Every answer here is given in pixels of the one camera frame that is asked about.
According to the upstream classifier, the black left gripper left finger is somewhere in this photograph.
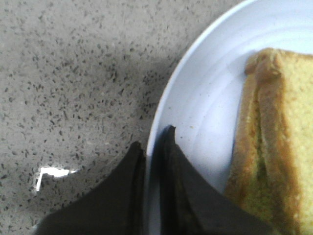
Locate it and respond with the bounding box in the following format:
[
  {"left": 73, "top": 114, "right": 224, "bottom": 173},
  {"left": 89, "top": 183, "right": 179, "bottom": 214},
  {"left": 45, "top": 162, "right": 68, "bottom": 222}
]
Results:
[{"left": 35, "top": 141, "right": 146, "bottom": 235}]

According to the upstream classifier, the light blue plate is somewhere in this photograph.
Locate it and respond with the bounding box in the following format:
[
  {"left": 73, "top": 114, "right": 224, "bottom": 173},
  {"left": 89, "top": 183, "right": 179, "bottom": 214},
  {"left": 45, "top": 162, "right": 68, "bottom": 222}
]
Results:
[{"left": 144, "top": 0, "right": 313, "bottom": 235}]

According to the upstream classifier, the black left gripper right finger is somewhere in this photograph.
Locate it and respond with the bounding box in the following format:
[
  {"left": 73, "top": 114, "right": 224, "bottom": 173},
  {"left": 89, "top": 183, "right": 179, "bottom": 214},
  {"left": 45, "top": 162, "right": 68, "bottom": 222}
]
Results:
[{"left": 160, "top": 126, "right": 276, "bottom": 235}]

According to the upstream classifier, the bread slice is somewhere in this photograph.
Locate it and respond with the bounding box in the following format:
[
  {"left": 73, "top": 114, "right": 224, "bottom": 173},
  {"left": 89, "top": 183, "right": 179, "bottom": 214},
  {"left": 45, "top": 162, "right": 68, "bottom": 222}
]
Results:
[
  {"left": 224, "top": 47, "right": 313, "bottom": 235},
  {"left": 224, "top": 74, "right": 262, "bottom": 212}
]

